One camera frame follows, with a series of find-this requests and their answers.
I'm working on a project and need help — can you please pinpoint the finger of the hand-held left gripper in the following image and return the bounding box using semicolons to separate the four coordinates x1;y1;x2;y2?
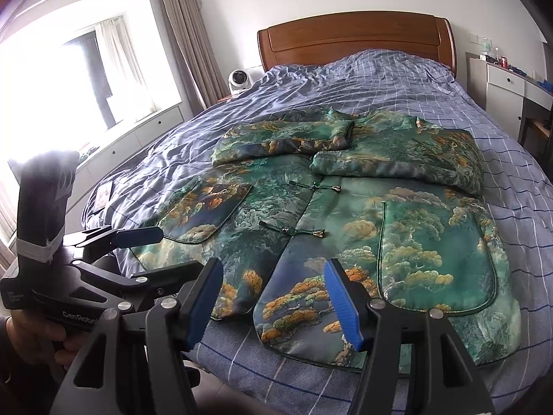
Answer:
71;225;166;269
125;260;205;302

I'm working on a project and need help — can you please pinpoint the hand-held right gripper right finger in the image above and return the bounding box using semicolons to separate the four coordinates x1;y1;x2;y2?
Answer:
323;258;495;415

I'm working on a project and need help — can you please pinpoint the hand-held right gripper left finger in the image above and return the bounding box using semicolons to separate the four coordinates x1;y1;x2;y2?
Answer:
47;258;224;415

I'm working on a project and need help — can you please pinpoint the green landscape print jacket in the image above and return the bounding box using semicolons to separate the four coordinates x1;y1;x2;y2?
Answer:
130;107;522;375

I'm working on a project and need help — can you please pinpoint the person's left hand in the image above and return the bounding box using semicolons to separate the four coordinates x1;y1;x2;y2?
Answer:
0;311;88;368

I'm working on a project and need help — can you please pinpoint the white window seat cabinet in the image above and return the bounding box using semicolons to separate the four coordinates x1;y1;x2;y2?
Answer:
75;103;187;174

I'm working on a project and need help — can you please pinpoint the sheer white curtain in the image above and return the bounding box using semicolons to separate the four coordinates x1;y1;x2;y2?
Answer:
94;16;145;116

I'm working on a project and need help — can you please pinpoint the white desk fan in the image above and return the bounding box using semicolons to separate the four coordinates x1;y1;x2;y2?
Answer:
227;68;254;95

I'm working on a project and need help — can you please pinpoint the beige curtain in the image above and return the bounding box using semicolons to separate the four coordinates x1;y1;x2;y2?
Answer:
154;0;219;116

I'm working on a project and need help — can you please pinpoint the bed with blue checked cover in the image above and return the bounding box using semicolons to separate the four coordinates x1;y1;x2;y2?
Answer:
80;49;553;412

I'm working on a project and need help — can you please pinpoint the wooden chair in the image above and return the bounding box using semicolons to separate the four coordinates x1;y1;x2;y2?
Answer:
521;114;553;158

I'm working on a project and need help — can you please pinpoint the white desk with drawers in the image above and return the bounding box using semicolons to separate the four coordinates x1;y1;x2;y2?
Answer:
468;51;553;148

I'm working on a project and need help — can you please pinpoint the wooden headboard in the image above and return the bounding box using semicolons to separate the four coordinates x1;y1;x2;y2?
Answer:
257;10;459;75

